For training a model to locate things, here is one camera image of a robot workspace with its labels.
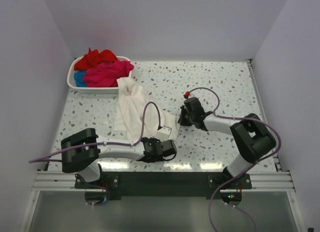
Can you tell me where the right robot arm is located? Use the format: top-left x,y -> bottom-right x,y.
178,95 -> 277,189

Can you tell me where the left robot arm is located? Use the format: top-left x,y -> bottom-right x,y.
60,128 -> 177,188

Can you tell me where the purple cable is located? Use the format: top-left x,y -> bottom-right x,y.
28,101 -> 163,164
188,86 -> 283,232

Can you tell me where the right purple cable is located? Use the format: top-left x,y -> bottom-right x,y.
188,86 -> 283,232

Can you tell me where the white t shirt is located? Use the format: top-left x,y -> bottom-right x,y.
114,77 -> 180,140

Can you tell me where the white plastic laundry basket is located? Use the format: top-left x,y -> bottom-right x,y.
67,57 -> 131,94

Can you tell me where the blue t shirt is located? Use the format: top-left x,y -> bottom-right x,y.
73,70 -> 88,87

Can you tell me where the red t shirt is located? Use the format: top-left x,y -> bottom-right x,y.
73,48 -> 118,71

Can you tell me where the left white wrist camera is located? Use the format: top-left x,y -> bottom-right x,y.
155,126 -> 172,141

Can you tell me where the magenta t shirt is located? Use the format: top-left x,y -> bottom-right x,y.
82,60 -> 134,88

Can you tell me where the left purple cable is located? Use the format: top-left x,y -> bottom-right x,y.
28,101 -> 163,164

